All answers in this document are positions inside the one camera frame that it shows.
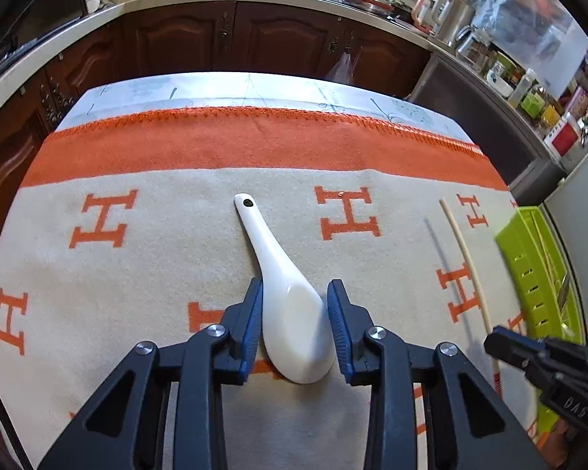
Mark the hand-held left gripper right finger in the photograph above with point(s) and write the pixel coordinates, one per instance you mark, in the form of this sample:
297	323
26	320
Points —
338	330

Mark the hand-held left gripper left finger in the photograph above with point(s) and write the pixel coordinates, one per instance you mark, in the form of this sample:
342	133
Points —
252	330

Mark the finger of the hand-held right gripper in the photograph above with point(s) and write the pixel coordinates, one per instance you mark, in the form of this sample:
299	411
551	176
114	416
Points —
512	335

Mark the white ceramic soup spoon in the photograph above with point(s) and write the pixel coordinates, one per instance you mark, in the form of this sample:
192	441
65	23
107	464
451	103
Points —
294	333

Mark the green plastic utensil tray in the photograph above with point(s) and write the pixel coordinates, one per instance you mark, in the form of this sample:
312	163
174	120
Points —
529	274

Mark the light chopstick with red end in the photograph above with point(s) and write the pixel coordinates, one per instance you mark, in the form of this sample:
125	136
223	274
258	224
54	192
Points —
544	245
463	254

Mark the grey refrigerator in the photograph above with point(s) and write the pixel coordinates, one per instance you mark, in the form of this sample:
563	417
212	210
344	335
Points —
583	235

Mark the orange beige printed blanket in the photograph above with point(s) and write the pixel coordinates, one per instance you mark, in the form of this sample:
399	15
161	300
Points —
127	279

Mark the grey cabinet with frosted doors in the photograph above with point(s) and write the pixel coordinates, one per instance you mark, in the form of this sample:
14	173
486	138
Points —
470	117

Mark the oil bottle with green label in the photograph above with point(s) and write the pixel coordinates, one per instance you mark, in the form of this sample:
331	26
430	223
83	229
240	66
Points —
534	103

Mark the light blue printed tablecloth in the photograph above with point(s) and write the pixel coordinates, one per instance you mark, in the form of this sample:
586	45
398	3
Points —
225	90

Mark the clear plastic bottle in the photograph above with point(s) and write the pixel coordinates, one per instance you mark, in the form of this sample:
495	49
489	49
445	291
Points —
522	88

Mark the white bowl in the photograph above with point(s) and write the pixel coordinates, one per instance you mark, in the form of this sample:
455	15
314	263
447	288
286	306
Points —
500	83

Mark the white plastic bag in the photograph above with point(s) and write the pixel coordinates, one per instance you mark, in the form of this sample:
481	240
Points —
343	68

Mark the glass pitcher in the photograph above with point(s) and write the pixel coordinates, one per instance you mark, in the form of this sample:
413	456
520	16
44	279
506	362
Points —
473	46

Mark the clear hanging plastic bag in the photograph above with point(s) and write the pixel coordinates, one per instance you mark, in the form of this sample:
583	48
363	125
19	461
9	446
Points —
524	24

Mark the steel electric kettle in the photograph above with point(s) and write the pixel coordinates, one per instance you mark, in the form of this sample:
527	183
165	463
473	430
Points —
451	14

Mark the pink white kettle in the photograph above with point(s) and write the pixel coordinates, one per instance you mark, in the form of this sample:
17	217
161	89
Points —
421	14

